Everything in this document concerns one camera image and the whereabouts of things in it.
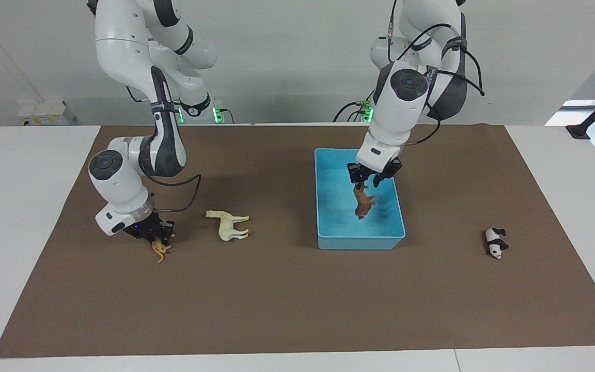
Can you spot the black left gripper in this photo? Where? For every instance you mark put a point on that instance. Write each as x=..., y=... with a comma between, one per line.
x=377, y=175

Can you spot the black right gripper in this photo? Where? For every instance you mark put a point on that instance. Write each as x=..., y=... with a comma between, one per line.
x=145, y=227

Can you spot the orange tiger toy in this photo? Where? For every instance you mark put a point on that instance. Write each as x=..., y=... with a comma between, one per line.
x=160, y=250

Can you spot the cream white horse toy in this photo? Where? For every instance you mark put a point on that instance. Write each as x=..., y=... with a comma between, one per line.
x=225, y=227

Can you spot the black and white panda toy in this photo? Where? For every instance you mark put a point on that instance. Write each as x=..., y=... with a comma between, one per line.
x=494, y=243

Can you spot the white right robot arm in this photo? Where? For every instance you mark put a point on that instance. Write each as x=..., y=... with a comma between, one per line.
x=122, y=51

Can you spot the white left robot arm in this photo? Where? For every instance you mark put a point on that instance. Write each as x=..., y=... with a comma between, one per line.
x=401, y=113

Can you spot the blue plastic storage box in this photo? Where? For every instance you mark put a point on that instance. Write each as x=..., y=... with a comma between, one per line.
x=339, y=227

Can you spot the white box with yellow label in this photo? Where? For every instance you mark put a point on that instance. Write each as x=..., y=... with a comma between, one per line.
x=44, y=112

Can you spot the brown table mat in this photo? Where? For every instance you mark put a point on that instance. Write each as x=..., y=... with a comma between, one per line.
x=256, y=299

